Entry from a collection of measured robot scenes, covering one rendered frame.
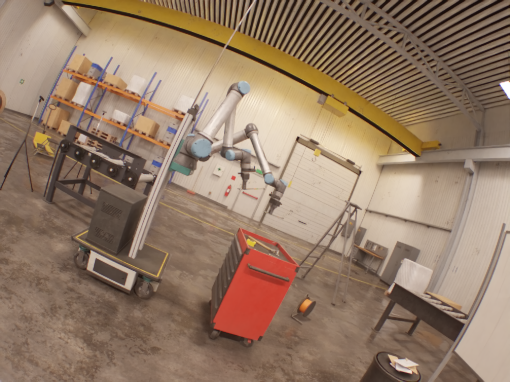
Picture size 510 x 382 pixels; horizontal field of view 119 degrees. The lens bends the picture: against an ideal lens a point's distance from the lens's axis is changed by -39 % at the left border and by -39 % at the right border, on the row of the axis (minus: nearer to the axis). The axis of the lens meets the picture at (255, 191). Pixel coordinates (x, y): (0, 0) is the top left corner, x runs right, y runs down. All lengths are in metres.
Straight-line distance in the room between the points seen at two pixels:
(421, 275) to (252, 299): 6.88
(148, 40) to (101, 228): 13.22
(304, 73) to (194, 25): 4.64
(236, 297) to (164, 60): 12.91
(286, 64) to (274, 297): 8.68
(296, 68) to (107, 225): 8.71
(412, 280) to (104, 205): 7.77
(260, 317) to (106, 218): 1.57
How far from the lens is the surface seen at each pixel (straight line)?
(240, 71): 13.28
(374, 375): 1.93
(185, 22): 10.43
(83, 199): 3.60
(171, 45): 14.27
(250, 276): 1.96
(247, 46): 9.77
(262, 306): 2.11
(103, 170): 3.44
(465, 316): 4.98
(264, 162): 2.33
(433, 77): 9.31
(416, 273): 8.11
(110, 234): 2.30
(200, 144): 1.85
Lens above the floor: 1.36
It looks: level
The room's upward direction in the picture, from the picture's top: 24 degrees clockwise
